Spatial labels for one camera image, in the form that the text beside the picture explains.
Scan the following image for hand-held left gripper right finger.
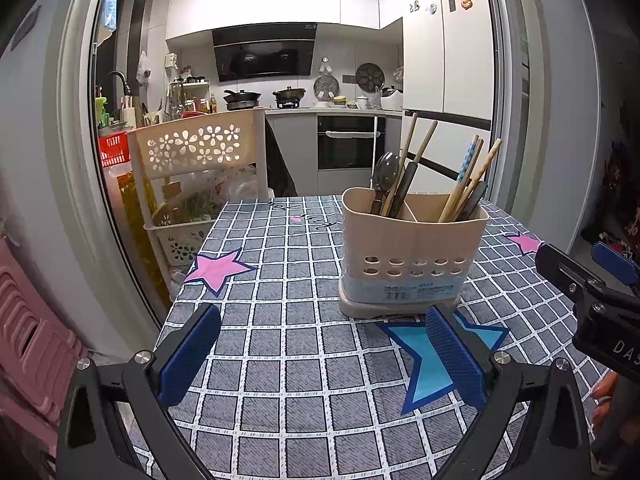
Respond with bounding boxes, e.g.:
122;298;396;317
425;304;593;480

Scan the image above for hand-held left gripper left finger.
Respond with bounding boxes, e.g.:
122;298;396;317
56;302;223;480

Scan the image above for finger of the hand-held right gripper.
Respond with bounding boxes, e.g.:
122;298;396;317
591;241;640;288
535;243;608;311

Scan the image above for beige plastic utensil holder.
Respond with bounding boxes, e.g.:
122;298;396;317
338;187;490;320

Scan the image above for gold spoon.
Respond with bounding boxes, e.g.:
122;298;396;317
447;139;487;223

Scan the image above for blue patterned wooden chopstick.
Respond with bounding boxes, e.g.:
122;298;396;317
440;134;481;223

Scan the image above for person's right hand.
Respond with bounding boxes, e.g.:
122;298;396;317
591;374;623;423

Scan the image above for grey checked star tablecloth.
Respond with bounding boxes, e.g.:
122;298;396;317
117;195;640;480

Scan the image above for pink plastic stool stack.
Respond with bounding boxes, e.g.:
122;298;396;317
0;237;91;441

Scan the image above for yellow oil bottle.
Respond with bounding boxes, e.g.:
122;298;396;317
107;167;151;261

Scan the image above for clear plastic bags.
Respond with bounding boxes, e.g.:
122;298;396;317
200;165;273;201

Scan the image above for beige flower cutout storage cart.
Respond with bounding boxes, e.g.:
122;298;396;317
126;107;268;268

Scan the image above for red plastic basket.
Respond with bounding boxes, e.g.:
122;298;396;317
98;134;133;167

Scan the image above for black built-in oven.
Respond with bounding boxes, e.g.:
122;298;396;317
316;114;387;172

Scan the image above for white refrigerator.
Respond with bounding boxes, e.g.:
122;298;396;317
400;0;501;201

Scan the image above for black frying pan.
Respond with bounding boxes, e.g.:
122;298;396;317
223;89;262;111

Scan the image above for round dark baking pan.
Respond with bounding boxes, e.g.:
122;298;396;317
356;62;386;90

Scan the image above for black wok with lid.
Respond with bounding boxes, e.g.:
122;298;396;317
272;86;307;108

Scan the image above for black kitchen faucet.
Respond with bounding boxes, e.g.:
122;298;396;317
102;71;132;98

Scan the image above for round metal steamer rack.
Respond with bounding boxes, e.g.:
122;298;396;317
314;75;340;100

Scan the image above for black range hood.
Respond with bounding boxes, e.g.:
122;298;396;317
211;22;319;83

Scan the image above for white wall cabinets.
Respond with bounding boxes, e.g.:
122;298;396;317
166;0;403;43

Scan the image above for dark wall switch panel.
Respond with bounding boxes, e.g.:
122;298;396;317
10;7;41;51

